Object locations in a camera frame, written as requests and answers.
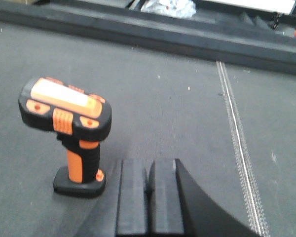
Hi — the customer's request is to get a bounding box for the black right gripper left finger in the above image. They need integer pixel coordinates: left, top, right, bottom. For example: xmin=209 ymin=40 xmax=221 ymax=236
xmin=116 ymin=159 xmax=148 ymax=237

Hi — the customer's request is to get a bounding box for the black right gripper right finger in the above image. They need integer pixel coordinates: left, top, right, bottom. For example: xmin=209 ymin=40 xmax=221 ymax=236
xmin=148 ymin=158 xmax=258 ymax=237

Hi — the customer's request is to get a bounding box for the orange black barcode scanner gun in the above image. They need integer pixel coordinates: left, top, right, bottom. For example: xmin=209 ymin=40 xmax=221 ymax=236
xmin=18 ymin=77 xmax=112 ymax=198

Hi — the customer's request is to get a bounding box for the crumpled white plastic bag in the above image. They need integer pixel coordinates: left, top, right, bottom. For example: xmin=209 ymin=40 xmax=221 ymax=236
xmin=141 ymin=0 xmax=196 ymax=18

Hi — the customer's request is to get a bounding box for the black conveyor side rail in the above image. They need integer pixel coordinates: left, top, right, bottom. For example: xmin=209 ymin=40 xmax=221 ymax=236
xmin=0 ymin=0 xmax=296 ymax=75

